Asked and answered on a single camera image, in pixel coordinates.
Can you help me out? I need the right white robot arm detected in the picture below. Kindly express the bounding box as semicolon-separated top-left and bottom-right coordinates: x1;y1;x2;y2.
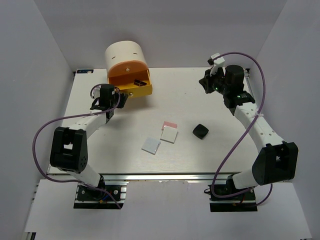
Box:
199;65;299;200

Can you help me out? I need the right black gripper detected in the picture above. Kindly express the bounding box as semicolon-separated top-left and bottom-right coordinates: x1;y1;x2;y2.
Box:
199;66;230;96

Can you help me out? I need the pink square palette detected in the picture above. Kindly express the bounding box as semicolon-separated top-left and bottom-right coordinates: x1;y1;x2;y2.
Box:
161;121;178;131

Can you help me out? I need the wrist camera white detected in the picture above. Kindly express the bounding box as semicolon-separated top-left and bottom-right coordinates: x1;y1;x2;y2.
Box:
207;53;225;76
90;86;101;99

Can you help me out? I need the black square compact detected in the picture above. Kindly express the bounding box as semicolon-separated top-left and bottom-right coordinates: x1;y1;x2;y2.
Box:
192;123;209;140

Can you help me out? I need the left blue table sticker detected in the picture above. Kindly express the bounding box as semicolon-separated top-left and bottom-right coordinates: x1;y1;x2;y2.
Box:
76;69;94;74

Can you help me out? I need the white square palette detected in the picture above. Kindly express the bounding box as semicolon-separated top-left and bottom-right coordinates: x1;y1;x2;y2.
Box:
160;126;178;144

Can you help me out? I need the yellow drawer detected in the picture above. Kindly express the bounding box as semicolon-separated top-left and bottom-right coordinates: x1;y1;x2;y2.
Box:
107;70;153;98

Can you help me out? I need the light blue square palette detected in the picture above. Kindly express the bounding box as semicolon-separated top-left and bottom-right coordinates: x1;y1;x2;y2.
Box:
141;137;161;155

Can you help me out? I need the peach top drawer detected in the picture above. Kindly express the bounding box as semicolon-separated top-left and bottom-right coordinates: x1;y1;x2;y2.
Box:
107;60;149;78

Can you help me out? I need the gold black lipstick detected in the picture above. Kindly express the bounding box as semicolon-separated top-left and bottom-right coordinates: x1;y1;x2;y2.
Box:
139;81;147;86
133;79;141;86

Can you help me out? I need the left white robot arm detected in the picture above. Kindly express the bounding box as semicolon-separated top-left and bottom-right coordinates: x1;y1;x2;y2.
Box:
49;84;129;200

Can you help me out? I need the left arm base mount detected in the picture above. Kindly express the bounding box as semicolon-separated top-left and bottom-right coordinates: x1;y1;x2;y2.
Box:
73;176;127;210

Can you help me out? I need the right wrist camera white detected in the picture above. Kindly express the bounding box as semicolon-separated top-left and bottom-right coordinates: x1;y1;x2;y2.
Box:
207;53;225;76

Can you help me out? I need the white round drawer cabinet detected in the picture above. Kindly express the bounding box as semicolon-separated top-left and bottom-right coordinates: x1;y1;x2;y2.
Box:
104;40;147;70

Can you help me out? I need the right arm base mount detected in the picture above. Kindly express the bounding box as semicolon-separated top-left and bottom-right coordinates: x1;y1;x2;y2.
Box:
203;175;258;213

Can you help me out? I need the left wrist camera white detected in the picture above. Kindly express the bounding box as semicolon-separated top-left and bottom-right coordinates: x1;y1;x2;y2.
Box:
90;86;101;99

